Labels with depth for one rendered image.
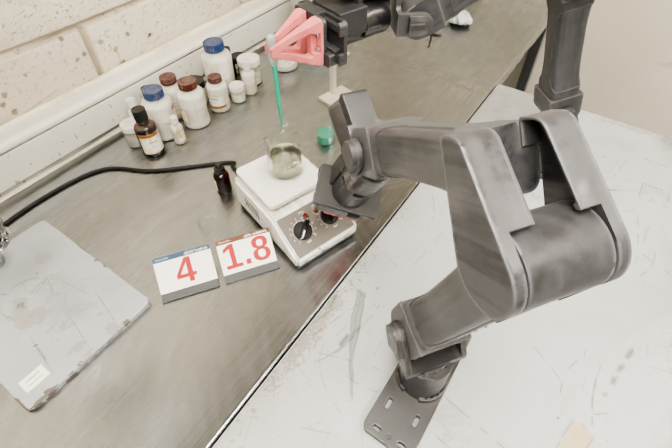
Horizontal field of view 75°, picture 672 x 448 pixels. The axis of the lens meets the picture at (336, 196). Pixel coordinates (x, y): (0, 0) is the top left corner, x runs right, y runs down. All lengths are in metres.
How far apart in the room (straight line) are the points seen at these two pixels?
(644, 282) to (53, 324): 0.93
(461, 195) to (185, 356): 0.51
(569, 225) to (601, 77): 1.78
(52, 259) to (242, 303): 0.34
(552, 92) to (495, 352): 0.49
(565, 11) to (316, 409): 0.70
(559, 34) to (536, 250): 0.61
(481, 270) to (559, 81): 0.65
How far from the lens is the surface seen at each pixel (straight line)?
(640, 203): 1.02
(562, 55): 0.89
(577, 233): 0.31
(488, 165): 0.29
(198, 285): 0.75
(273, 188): 0.75
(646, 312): 0.85
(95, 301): 0.79
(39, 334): 0.80
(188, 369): 0.69
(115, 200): 0.95
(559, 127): 0.33
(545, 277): 0.30
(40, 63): 1.04
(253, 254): 0.75
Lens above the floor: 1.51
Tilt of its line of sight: 46 degrees down
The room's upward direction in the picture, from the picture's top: straight up
